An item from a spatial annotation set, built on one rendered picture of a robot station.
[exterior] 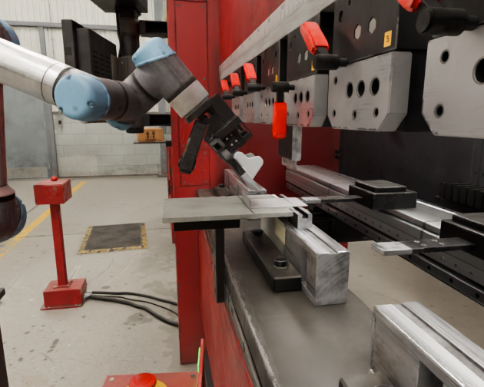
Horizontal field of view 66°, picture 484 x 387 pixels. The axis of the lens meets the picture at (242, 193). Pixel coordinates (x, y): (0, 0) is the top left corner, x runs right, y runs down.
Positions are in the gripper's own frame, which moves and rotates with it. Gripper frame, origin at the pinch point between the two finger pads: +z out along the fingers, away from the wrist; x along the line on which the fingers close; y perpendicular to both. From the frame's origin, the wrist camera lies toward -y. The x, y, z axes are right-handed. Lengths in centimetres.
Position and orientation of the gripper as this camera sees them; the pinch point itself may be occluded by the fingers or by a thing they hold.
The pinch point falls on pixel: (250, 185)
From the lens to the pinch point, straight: 82.5
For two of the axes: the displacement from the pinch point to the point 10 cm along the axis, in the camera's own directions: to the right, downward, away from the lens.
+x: -1.9, -2.0, 9.6
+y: 7.5, -6.6, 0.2
